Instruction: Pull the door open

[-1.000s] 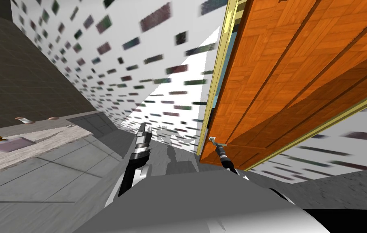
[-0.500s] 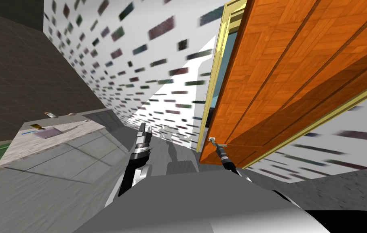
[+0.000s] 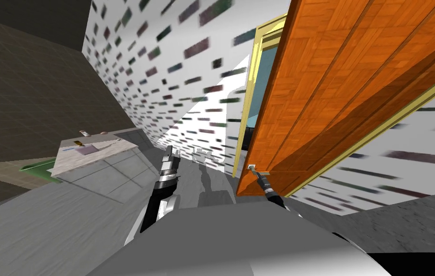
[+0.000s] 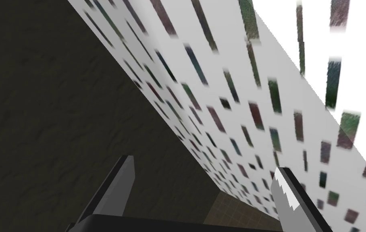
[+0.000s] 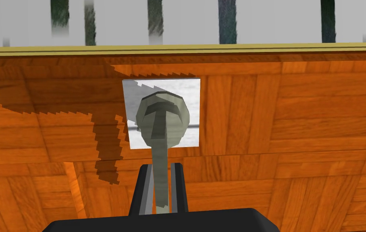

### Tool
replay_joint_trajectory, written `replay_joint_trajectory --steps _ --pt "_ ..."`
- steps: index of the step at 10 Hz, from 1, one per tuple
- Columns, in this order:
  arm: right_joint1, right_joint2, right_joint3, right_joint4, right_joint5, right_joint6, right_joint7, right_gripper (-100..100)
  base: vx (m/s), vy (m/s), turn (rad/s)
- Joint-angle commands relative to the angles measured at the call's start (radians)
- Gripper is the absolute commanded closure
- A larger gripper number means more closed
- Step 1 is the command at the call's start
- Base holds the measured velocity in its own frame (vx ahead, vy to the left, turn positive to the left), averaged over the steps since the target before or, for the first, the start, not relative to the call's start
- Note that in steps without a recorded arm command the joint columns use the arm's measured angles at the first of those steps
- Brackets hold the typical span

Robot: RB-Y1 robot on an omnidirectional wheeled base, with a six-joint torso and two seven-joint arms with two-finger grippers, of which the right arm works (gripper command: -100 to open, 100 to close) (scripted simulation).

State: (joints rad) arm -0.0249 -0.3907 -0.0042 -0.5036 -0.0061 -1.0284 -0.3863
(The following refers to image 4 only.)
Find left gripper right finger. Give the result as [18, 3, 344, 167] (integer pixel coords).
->
[271, 166, 334, 232]

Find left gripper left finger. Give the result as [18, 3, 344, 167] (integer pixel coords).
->
[76, 155, 135, 224]

